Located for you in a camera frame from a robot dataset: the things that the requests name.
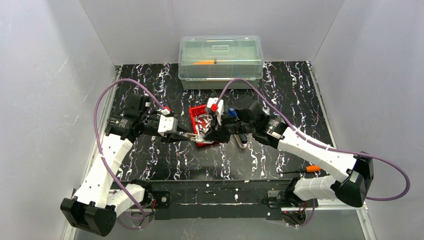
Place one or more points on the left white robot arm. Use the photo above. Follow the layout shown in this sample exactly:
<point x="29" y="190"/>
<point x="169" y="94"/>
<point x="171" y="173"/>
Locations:
<point x="92" y="208"/>

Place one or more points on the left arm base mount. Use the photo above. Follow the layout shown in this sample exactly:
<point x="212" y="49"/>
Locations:
<point x="156" y="200"/>

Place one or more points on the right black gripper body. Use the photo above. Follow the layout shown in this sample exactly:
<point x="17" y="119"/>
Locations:
<point x="216" y="133"/>

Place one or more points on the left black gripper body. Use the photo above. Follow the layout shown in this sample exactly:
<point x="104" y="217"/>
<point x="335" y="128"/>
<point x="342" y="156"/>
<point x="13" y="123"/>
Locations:
<point x="167" y="136"/>

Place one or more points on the clear plastic storage box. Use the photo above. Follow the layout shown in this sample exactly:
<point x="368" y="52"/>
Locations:
<point x="238" y="56"/>

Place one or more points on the silver open-end wrench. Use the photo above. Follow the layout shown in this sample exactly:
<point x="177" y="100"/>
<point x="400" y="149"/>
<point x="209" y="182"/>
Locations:
<point x="266" y="110"/>

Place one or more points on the red plastic bin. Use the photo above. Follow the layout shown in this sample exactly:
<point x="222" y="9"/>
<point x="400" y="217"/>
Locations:
<point x="196" y="110"/>

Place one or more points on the blue stapler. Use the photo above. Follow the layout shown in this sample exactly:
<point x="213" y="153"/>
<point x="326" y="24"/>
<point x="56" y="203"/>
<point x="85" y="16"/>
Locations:
<point x="232" y="112"/>

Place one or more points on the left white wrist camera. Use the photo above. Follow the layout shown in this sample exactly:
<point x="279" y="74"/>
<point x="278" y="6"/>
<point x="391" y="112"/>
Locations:
<point x="167" y="122"/>

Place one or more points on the orange handled screwdriver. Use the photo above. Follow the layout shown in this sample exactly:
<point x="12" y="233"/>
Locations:
<point x="307" y="169"/>

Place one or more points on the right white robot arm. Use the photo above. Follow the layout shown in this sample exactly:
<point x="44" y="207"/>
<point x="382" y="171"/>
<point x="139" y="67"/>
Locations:
<point x="349" y="175"/>

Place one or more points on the pile of staple strips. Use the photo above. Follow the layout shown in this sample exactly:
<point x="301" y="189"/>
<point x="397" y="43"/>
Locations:
<point x="202" y="123"/>

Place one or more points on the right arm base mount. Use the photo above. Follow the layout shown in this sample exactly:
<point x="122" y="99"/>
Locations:
<point x="287" y="199"/>

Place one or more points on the orange tool inside box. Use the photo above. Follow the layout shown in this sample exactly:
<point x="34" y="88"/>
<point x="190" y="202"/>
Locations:
<point x="205" y="62"/>

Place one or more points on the black silver stapler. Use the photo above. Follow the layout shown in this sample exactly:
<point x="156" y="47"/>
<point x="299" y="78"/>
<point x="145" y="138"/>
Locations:
<point x="242" y="140"/>

